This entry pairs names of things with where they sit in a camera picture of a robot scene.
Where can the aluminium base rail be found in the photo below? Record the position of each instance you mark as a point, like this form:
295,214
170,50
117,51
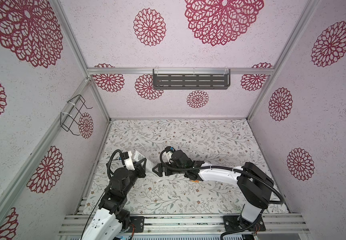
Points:
195,224

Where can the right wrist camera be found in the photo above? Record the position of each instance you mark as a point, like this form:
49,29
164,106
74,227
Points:
168,153

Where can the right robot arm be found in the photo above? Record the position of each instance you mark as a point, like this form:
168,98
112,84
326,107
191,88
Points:
255,185

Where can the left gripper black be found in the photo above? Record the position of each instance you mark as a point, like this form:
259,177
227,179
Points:
141,170

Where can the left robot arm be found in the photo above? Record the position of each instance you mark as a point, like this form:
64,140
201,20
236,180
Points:
111,218

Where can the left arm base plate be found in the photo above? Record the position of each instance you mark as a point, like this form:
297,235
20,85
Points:
135,224

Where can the black wire wall rack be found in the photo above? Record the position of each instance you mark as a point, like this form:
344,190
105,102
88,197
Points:
71,117

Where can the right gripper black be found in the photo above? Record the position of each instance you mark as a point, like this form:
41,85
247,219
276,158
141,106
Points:
160,173

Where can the grey wall shelf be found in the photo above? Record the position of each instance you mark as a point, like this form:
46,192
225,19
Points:
194,81

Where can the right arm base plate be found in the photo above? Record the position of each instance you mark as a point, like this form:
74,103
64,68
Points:
236,222

